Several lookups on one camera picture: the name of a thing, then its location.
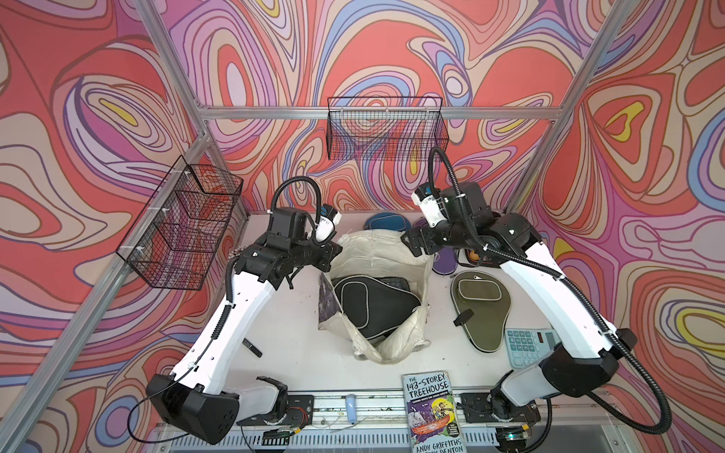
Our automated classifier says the purple paddle case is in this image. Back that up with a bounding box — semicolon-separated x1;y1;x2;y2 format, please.
413;217;458;276

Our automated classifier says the red black ping pong case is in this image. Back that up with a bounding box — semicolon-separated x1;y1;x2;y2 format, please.
466;249;500;268

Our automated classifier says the cream canvas tote bag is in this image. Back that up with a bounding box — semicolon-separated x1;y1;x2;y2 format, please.
317;230;433;365

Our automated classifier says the blue paddle case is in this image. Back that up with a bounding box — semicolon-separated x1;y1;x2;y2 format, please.
364;213;412;232

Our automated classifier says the green paddle case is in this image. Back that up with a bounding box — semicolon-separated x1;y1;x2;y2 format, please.
450;271;511;353

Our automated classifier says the black paddle case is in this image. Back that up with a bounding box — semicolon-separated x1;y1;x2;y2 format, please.
332;275;422;343

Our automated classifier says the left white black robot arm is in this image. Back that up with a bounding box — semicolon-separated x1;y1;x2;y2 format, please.
145;176;342;445

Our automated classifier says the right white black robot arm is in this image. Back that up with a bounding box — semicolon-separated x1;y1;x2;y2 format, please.
401;147;672;435

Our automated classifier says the black marker pen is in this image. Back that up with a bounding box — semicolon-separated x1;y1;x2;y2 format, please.
243;338;262;358

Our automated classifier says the teal calculator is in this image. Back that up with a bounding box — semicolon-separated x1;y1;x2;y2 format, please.
504;328;560;370

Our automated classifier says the small light blue device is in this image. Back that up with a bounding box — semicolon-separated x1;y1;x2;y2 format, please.
345;394;358;426

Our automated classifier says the green circuit board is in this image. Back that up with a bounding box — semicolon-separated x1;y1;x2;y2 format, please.
262;430;296;447

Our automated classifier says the treehouse paperback book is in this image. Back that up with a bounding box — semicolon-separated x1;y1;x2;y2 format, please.
402;371;466;453

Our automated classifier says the back black wire basket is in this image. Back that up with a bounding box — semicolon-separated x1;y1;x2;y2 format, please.
326;96;449;162

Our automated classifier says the black wire basket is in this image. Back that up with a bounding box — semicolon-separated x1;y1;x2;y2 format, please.
116;157;244;291
326;96;449;162

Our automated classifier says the left black wire basket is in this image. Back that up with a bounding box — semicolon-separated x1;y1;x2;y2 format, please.
116;157;244;291

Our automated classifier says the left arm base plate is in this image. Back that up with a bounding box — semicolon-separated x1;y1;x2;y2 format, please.
238;394;315;428

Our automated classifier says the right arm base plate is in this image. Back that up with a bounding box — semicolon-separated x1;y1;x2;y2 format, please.
457;392;542;426

